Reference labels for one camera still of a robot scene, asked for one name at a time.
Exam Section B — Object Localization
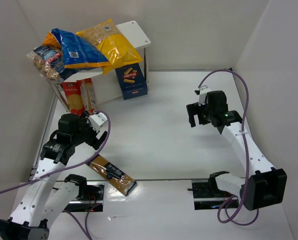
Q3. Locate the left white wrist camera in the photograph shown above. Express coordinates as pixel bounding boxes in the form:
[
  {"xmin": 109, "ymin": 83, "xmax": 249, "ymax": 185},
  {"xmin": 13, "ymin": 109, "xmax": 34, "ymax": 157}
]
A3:
[{"xmin": 88, "ymin": 112, "xmax": 107, "ymax": 132}]

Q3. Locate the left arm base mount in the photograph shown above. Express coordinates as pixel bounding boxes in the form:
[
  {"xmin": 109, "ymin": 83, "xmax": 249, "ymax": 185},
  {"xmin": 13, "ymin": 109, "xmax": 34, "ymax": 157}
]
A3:
[{"xmin": 65, "ymin": 181, "xmax": 105, "ymax": 213}]

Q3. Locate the purple cable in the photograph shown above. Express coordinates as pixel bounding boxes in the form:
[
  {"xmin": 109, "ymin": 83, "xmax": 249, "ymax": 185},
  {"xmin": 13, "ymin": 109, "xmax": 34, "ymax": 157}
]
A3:
[
  {"xmin": 198, "ymin": 69, "xmax": 260, "ymax": 226},
  {"xmin": 0, "ymin": 110, "xmax": 112, "ymax": 240}
]

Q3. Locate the yellow pasta bag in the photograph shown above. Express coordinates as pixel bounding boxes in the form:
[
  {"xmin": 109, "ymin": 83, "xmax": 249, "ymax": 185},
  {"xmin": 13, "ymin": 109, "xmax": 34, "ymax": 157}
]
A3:
[{"xmin": 76, "ymin": 19, "xmax": 142, "ymax": 75}]

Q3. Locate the dark La Sicilia spaghetti pack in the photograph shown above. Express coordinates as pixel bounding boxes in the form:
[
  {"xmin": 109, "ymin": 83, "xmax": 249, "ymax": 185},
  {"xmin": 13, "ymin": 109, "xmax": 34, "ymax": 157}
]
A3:
[{"xmin": 87, "ymin": 155, "xmax": 137, "ymax": 197}]

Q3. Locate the blue pasta bag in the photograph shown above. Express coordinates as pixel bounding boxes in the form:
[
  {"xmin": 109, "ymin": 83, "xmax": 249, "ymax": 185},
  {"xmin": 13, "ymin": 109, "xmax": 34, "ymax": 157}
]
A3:
[{"xmin": 43, "ymin": 28, "xmax": 111, "ymax": 70}]

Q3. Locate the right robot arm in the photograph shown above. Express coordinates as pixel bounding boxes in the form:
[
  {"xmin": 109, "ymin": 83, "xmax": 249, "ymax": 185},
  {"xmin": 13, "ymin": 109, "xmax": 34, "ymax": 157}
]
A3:
[{"xmin": 186, "ymin": 86, "xmax": 287, "ymax": 211}]

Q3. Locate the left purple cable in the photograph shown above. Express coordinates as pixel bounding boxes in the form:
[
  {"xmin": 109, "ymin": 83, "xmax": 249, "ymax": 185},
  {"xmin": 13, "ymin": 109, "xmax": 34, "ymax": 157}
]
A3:
[{"xmin": 0, "ymin": 110, "xmax": 112, "ymax": 240}]

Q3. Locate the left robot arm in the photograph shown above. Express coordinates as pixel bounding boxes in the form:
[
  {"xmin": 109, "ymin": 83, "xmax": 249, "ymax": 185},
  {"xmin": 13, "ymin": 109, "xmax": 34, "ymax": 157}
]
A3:
[{"xmin": 0, "ymin": 111, "xmax": 111, "ymax": 240}]

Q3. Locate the clear red spaghetti pack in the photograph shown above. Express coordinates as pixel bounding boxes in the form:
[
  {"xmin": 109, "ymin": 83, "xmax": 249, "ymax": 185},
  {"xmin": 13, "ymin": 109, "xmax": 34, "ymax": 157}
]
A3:
[{"xmin": 77, "ymin": 78, "xmax": 97, "ymax": 115}]

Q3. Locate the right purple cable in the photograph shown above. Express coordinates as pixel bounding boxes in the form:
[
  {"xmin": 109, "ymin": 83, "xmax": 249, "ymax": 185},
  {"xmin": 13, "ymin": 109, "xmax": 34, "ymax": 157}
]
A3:
[{"xmin": 198, "ymin": 69, "xmax": 260, "ymax": 226}]

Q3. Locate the white two-tier shelf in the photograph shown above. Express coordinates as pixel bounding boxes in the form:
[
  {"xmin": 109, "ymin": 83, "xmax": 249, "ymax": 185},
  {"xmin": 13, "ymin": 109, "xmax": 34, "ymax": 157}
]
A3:
[{"xmin": 47, "ymin": 20, "xmax": 151, "ymax": 112}]

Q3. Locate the blue Barilla pasta box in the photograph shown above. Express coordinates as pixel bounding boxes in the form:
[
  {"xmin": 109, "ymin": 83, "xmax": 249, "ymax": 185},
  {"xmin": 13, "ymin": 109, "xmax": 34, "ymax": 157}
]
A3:
[{"xmin": 115, "ymin": 63, "xmax": 148, "ymax": 100}]

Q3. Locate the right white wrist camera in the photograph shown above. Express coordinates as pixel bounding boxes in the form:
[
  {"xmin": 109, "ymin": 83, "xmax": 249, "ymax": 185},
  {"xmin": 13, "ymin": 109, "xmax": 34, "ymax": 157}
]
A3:
[{"xmin": 194, "ymin": 85, "xmax": 211, "ymax": 106}]

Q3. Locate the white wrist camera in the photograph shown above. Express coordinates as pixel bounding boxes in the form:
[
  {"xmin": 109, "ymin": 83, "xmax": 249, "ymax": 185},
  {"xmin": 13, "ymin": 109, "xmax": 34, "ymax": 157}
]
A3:
[
  {"xmin": 88, "ymin": 112, "xmax": 107, "ymax": 132},
  {"xmin": 194, "ymin": 85, "xmax": 211, "ymax": 106}
]

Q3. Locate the clear mixed pasta bag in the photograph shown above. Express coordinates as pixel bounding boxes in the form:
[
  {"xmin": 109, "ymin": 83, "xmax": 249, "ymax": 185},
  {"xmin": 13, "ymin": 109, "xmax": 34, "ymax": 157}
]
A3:
[{"xmin": 27, "ymin": 45, "xmax": 78, "ymax": 85}]

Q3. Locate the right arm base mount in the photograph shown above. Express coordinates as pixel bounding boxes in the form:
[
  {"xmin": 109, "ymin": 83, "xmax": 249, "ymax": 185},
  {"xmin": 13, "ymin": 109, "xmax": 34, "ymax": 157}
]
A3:
[{"xmin": 187, "ymin": 178, "xmax": 232, "ymax": 211}]

